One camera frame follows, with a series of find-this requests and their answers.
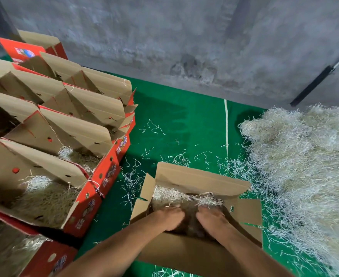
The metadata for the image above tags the person's right hand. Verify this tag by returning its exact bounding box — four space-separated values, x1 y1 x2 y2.
195 205 238 241

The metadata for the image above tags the person's left hand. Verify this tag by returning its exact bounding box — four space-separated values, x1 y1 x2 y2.
149 206 187 234

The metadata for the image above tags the pile of shredded paper filler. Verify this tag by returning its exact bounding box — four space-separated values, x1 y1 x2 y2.
227 105 339 277

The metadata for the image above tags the group of red fruit boxes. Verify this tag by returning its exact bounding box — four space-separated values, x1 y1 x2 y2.
0 30 69 63

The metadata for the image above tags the person's right forearm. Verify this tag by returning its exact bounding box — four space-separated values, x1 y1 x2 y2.
213 227 294 277

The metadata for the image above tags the person's left forearm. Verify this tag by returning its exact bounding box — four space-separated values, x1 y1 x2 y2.
57 215 171 277

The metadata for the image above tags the white pole with black grip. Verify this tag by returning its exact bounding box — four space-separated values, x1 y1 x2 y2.
290 46 339 107

